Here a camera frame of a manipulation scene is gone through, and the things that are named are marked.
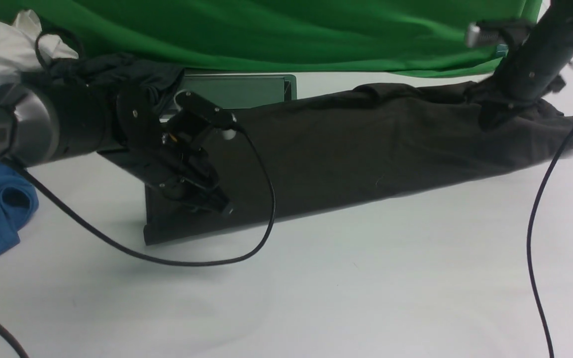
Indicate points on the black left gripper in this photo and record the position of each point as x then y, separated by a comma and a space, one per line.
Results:
172, 163

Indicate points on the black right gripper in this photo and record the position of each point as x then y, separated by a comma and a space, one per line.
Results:
496, 108

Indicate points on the gray long-sleeved shirt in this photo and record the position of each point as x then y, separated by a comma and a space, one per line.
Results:
383, 140

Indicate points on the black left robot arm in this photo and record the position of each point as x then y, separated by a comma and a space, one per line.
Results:
57, 120

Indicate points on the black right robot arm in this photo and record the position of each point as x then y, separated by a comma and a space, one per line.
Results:
531, 69

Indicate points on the dark teal shirt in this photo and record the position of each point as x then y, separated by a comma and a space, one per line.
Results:
159, 81

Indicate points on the white shirt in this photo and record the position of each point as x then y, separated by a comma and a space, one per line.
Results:
21, 46

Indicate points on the green backdrop cloth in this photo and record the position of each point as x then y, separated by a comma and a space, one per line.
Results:
418, 38

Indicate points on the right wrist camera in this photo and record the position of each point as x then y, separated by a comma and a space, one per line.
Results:
485, 33

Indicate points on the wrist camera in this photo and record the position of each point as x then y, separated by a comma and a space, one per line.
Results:
199, 116
485, 33

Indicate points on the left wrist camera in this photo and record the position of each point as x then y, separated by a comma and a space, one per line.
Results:
199, 116

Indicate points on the metal table cable tray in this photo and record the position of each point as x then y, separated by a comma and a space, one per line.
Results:
233, 91

